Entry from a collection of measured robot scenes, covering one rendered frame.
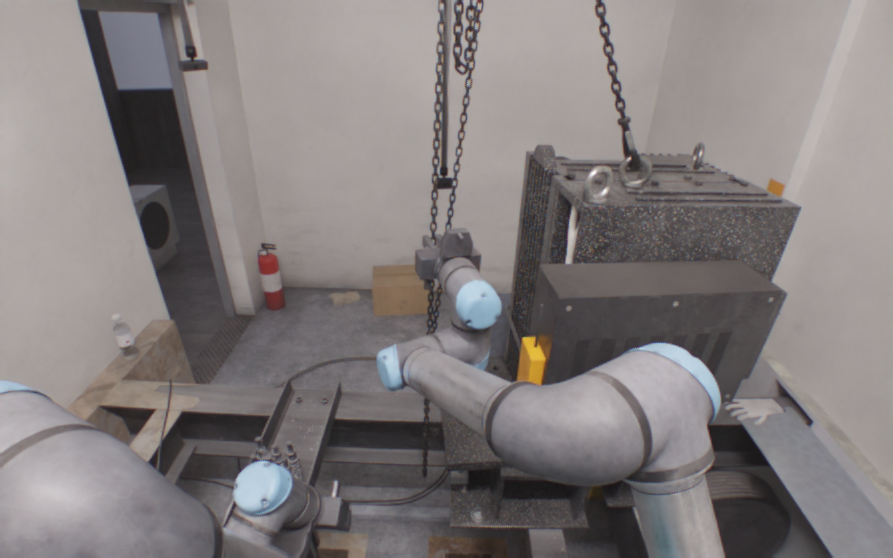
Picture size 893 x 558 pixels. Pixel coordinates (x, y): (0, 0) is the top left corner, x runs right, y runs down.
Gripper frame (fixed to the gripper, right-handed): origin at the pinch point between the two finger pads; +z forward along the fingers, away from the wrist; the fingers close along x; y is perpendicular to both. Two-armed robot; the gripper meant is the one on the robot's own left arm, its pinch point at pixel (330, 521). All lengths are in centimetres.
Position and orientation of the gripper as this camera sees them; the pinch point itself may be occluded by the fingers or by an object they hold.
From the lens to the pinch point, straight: 102.4
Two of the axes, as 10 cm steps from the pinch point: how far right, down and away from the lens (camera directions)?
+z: 1.4, 6.1, 7.8
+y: 0.6, -7.9, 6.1
